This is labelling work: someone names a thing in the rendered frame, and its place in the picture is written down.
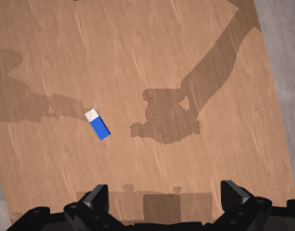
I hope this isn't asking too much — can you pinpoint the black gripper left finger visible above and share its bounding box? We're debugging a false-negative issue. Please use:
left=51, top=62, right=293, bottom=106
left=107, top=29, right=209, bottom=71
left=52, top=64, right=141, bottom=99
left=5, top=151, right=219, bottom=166
left=6, top=184, right=140, bottom=231

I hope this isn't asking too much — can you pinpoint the blue and white eraser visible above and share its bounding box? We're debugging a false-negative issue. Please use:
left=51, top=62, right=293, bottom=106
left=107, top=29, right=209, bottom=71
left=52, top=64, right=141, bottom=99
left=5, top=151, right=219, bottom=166
left=85, top=109, right=111, bottom=140

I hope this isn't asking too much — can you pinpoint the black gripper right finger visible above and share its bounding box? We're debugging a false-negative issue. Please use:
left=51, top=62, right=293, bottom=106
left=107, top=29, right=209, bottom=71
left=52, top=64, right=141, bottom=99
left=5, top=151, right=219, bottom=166
left=198, top=180, right=295, bottom=231

